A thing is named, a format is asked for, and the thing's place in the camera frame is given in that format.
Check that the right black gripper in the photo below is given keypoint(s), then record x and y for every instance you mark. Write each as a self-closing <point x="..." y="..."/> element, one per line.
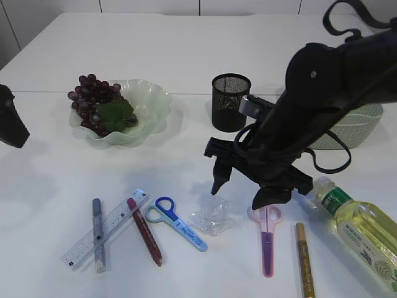
<point x="271" y="170"/>

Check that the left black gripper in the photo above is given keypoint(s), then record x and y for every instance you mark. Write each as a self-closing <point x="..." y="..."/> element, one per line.
<point x="13" y="131"/>

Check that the pink scissors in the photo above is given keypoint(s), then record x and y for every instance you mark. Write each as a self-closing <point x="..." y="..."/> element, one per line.
<point x="267" y="218"/>

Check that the clear plastic sheet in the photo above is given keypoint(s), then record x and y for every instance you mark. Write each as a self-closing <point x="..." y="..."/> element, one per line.
<point x="215" y="215"/>

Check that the artificial purple grape bunch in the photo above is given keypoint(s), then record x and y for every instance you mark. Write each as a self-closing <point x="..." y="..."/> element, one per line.
<point x="101" y="106"/>

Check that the yellow tea drink bottle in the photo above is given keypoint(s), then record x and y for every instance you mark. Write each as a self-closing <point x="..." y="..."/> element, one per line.
<point x="363" y="227"/>

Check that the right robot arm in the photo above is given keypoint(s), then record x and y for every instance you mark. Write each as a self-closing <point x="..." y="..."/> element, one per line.
<point x="323" y="84"/>

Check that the black mesh pen holder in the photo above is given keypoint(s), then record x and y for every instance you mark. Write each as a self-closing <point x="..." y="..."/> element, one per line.
<point x="227" y="92"/>

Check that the gold marker pen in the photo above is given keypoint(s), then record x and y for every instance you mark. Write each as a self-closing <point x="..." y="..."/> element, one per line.
<point x="304" y="262"/>

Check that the red glitter pen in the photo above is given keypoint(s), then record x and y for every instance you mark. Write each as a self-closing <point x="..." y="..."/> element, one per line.
<point x="145" y="232"/>

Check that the green scalloped plastic plate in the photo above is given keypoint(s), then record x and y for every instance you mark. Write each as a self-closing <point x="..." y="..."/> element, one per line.
<point x="151" y="106"/>

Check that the green plastic woven basket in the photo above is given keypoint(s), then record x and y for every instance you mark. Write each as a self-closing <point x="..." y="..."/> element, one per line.
<point x="358" y="124"/>

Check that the silver glitter pen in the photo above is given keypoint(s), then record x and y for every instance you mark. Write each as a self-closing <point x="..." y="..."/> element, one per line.
<point x="99" y="249"/>

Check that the clear plastic ruler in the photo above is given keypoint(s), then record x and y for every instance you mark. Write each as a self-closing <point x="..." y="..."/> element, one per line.
<point x="78" y="254"/>

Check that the blue scissors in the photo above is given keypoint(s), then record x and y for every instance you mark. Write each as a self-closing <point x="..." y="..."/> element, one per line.
<point x="163" y="211"/>

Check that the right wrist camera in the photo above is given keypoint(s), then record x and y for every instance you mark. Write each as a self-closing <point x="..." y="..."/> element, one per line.
<point x="255" y="107"/>

